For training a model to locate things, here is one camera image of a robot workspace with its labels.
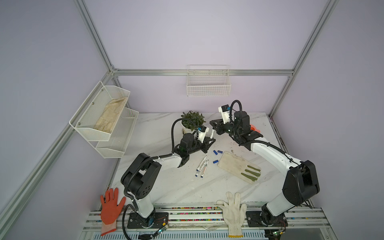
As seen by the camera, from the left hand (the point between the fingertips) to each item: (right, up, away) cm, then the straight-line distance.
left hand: (213, 137), depth 85 cm
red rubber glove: (-54, -38, -8) cm, 67 cm away
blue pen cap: (+3, -10, +14) cm, 17 cm away
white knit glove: (+10, -39, -9) cm, 41 cm away
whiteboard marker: (-6, -17, +8) cm, 20 cm away
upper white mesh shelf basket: (-63, +11, -7) cm, 64 cm away
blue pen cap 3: (+3, -16, +10) cm, 19 cm away
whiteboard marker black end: (-1, +2, -3) cm, 4 cm away
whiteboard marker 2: (-10, -23, +3) cm, 25 cm away
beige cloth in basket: (-57, +10, -7) cm, 58 cm away
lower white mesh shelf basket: (-58, -6, +3) cm, 59 cm away
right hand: (-2, +8, -3) cm, 9 cm away
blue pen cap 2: (+6, -10, +14) cm, 18 cm away
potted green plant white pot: (-15, +6, +7) cm, 18 cm away
